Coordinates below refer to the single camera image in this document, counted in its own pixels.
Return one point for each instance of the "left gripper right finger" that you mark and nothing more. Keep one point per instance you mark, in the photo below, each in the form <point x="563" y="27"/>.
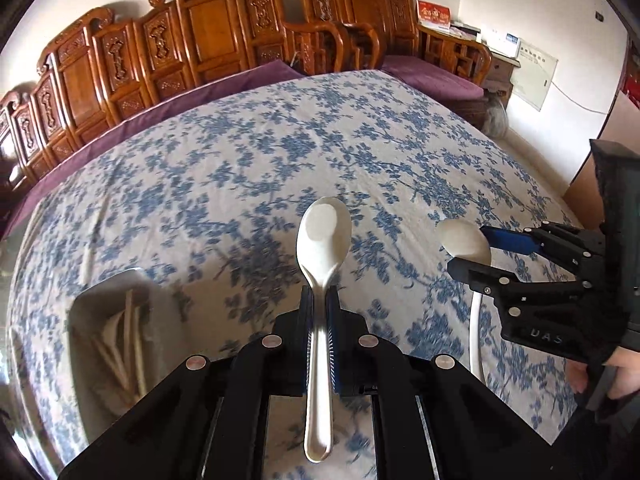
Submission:
<point x="432" y="419"/>

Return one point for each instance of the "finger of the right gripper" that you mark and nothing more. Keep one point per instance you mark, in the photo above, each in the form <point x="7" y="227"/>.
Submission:
<point x="508" y="289"/>
<point x="519" y="242"/>

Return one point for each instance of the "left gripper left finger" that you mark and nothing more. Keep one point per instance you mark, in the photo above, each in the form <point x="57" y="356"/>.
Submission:
<point x="208" y="422"/>

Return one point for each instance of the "wooden chopstick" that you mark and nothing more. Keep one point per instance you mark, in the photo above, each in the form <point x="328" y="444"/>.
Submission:
<point x="127" y="335"/>
<point x="109" y="360"/>
<point x="139" y="372"/>

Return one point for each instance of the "small white ceramic spoon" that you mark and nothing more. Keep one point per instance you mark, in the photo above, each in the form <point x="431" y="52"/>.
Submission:
<point x="322" y="244"/>

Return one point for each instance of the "person's right hand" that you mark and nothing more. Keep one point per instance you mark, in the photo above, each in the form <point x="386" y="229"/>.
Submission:
<point x="620" y="384"/>

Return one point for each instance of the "rectangular metal tray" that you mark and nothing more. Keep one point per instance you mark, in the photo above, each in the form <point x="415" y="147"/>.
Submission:
<point x="99" y="311"/>

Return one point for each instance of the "wooden side table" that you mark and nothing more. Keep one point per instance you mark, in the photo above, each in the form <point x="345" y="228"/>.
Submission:
<point x="498" y="80"/>

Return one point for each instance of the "purple armchair cushion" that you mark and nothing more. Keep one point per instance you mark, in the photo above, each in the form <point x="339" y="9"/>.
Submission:
<point x="430" y="79"/>

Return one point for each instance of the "white box on table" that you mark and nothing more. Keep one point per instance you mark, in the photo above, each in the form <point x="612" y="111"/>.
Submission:
<point x="501" y="42"/>

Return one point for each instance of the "blue floral tablecloth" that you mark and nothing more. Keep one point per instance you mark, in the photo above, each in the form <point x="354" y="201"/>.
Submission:
<point x="208" y="203"/>

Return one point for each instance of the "red box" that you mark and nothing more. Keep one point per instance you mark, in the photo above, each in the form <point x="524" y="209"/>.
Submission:
<point x="433" y="15"/>

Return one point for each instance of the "carved wooden armchair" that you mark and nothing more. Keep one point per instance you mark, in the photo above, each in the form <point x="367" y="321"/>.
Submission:
<point x="378" y="28"/>

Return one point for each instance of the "purple sofa cushion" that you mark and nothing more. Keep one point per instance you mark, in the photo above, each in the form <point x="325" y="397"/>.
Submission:
<point x="271" y="73"/>

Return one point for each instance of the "carved wooden sofa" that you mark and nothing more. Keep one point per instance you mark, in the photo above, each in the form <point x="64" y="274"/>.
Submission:
<point x="100" y="71"/>

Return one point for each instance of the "white wall access panel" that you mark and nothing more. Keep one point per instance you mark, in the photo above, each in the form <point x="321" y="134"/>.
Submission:
<point x="532" y="80"/>

